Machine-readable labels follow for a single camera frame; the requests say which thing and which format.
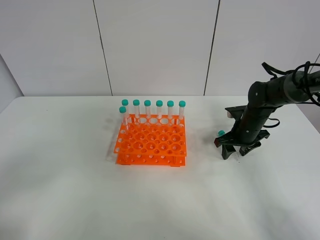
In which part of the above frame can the row tube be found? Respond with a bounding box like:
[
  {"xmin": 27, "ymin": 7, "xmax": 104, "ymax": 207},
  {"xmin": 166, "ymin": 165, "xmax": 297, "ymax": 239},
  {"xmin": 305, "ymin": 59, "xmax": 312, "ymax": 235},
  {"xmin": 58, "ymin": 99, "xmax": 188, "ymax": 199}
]
[
  {"xmin": 178, "ymin": 100, "xmax": 186, "ymax": 120},
  {"xmin": 144, "ymin": 100, "xmax": 151, "ymax": 119},
  {"xmin": 167, "ymin": 100, "xmax": 174, "ymax": 120},
  {"xmin": 133, "ymin": 99, "xmax": 140, "ymax": 119},
  {"xmin": 156, "ymin": 100, "xmax": 163, "ymax": 120},
  {"xmin": 121, "ymin": 99, "xmax": 130, "ymax": 118}
]

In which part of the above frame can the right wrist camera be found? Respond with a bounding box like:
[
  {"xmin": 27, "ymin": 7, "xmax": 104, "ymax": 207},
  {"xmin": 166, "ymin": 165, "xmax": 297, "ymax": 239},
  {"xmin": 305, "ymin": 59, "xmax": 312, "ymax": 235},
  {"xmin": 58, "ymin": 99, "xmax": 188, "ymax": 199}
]
[{"xmin": 225, "ymin": 105, "xmax": 247, "ymax": 121}]

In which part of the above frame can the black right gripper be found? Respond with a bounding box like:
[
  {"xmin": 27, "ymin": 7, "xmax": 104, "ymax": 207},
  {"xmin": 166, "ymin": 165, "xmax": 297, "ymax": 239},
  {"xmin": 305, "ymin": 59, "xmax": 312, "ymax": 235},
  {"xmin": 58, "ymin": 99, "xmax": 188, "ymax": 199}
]
[{"xmin": 214, "ymin": 130, "xmax": 270, "ymax": 160}]

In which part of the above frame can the orange test tube rack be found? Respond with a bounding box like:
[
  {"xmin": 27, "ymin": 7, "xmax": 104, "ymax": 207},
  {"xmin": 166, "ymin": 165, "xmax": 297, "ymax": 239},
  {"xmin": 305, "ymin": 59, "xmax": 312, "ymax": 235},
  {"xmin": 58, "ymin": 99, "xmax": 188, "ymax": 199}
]
[{"xmin": 113, "ymin": 114, "xmax": 187, "ymax": 167}]

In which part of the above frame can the teal-capped test tube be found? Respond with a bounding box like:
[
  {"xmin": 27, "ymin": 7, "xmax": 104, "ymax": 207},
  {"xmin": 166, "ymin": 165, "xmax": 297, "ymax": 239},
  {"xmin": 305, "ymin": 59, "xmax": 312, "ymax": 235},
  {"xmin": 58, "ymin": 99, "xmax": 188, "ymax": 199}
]
[
  {"xmin": 218, "ymin": 130, "xmax": 225, "ymax": 137},
  {"xmin": 119, "ymin": 106, "xmax": 128, "ymax": 130}
]

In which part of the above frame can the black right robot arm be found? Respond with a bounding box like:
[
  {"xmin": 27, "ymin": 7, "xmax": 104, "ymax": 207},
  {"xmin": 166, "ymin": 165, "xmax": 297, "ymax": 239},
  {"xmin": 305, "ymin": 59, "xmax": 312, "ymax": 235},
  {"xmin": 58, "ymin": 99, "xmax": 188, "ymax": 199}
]
[{"xmin": 214, "ymin": 70, "xmax": 320, "ymax": 160}]

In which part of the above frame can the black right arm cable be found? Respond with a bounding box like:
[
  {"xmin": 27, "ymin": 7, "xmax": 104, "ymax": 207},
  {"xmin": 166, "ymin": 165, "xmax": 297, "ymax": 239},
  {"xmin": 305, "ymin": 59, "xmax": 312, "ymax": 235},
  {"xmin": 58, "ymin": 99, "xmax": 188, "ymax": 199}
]
[{"xmin": 261, "ymin": 60, "xmax": 320, "ymax": 128}]

